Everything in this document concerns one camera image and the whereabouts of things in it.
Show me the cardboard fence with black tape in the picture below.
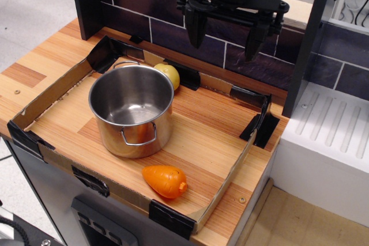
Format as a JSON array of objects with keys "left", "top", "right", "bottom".
[{"left": 6, "top": 35, "right": 281, "bottom": 240}]

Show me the white toy sink drainboard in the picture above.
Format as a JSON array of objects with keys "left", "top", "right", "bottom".
[{"left": 271, "top": 83, "right": 368, "bottom": 226}]

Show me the dark grey vertical post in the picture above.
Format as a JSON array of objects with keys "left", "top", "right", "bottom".
[{"left": 283, "top": 0, "right": 336, "bottom": 118}]

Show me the orange plastic toy carrot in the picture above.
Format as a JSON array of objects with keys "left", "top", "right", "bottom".
[{"left": 142, "top": 165, "right": 187, "bottom": 199}]

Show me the stainless steel pot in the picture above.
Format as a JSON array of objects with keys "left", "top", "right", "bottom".
[{"left": 89, "top": 61, "right": 174, "bottom": 158}]

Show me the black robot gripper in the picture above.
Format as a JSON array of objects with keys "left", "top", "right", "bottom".
[{"left": 177, "top": 0, "right": 289, "bottom": 62}]

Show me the yellow plastic toy lemon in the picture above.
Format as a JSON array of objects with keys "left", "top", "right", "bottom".
[{"left": 154, "top": 63, "right": 180, "bottom": 90}]

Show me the black cable bottom left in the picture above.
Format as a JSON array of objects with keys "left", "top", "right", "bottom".
[{"left": 0, "top": 216, "right": 29, "bottom": 246}]

